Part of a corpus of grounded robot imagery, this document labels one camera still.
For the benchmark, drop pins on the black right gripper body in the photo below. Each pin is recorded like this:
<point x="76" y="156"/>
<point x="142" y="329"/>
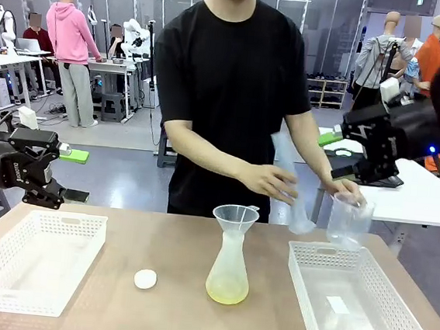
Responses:
<point x="378" y="137"/>

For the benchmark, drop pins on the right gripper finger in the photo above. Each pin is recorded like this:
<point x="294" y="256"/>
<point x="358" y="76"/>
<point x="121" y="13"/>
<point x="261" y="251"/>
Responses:
<point x="350" y="171"/>
<point x="329" y="138"/>

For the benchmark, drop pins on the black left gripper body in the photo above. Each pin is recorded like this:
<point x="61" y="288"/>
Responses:
<point x="16" y="170"/>

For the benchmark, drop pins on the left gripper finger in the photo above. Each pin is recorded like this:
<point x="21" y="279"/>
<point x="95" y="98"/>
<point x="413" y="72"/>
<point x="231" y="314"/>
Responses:
<point x="49" y="195"/>
<point x="35" y="137"/>

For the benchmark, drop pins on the clear plastic graduated cylinder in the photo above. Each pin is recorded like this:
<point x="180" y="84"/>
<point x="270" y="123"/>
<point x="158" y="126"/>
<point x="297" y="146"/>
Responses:
<point x="283" y="151"/>

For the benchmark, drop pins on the clear plastic beaker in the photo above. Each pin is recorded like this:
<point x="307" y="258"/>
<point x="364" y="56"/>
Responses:
<point x="348" y="228"/>

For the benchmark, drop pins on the clear plastic funnel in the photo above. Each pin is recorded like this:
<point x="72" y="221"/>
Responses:
<point x="234" y="217"/>

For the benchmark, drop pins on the white perforated plastic basket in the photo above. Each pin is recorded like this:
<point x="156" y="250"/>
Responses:
<point x="387" y="290"/>
<point x="62" y="222"/>

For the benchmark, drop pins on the white round flask cap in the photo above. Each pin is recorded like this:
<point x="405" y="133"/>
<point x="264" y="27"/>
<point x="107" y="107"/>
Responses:
<point x="145" y="279"/>

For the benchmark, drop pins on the translucent plastic conical flask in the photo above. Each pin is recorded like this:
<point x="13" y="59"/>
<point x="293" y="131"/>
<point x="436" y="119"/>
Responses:
<point x="228" y="279"/>

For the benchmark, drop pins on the person's left forearm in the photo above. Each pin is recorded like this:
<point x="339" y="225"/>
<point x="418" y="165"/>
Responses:
<point x="317" y="162"/>

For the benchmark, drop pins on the person's right forearm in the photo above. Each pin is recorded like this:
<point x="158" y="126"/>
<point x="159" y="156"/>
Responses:
<point x="205" y="152"/>

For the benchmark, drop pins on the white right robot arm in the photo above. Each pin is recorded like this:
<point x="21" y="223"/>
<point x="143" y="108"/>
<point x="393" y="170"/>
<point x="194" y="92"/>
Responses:
<point x="418" y="129"/>

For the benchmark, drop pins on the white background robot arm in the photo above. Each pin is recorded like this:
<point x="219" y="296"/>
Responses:
<point x="7" y="27"/>
<point x="133" y="35"/>

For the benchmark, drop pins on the person's left hand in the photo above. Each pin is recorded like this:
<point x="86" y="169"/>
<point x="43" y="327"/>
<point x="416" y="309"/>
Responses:
<point x="344" y="189"/>

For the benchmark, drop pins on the person's right hand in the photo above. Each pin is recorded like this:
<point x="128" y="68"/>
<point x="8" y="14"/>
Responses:
<point x="265" y="179"/>

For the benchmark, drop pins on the wooden shoe rack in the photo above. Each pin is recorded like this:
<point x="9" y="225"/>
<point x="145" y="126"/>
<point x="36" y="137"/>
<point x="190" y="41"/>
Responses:
<point x="326" y="81"/>

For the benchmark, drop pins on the black tripod stand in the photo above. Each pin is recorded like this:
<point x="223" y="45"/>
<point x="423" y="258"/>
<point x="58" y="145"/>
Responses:
<point x="388" y="64"/>

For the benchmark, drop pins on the figure in blue floral top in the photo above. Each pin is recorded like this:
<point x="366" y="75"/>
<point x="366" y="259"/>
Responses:
<point x="410" y="70"/>

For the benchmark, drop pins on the mannequin in grey shirt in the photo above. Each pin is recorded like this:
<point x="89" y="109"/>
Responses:
<point x="374" y="59"/>

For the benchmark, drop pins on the white office desk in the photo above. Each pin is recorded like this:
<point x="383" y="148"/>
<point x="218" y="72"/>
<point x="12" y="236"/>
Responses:
<point x="4" y="60"/>

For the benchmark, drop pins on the silver laptop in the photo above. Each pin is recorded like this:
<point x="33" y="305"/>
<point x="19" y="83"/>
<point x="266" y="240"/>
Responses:
<point x="29" y="45"/>

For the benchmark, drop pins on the mannequin in orange outfit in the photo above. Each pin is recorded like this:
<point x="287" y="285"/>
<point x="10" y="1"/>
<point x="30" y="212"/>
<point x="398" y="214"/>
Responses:
<point x="433" y="57"/>

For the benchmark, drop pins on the seated person in red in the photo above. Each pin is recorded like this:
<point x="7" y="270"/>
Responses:
<point x="41" y="38"/>

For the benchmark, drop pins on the grey work desk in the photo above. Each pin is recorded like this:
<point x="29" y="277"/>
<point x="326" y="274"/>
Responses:
<point x="108" y="65"/>

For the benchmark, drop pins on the person in pink hoodie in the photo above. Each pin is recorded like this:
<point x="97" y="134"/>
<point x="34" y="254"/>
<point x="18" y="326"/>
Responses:
<point x="67" y="33"/>

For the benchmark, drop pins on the person in black t-shirt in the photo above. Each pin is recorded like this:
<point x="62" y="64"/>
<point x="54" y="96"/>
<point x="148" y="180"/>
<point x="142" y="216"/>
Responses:
<point x="232" y="76"/>

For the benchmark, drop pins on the seated person in black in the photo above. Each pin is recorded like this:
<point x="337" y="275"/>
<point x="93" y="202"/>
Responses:
<point x="116" y="47"/>

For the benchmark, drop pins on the white computer tower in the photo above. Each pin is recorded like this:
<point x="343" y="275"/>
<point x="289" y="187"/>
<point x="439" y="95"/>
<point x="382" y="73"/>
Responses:
<point x="150" y="94"/>

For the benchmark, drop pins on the grey plastic stool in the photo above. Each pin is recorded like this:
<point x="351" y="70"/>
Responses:
<point x="166" y="148"/>

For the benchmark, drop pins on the black vertical pole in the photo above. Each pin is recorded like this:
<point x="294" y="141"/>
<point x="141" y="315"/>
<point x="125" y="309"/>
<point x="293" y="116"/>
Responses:
<point x="150" y="49"/>

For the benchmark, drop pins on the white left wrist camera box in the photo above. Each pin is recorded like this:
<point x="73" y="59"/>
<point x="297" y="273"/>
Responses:
<point x="28" y="117"/>

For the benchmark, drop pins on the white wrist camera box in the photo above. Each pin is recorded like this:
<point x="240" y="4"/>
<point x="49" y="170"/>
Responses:
<point x="389" y="89"/>
<point x="28" y="117"/>

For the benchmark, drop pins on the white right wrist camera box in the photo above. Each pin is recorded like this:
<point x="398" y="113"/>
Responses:
<point x="389" y="89"/>

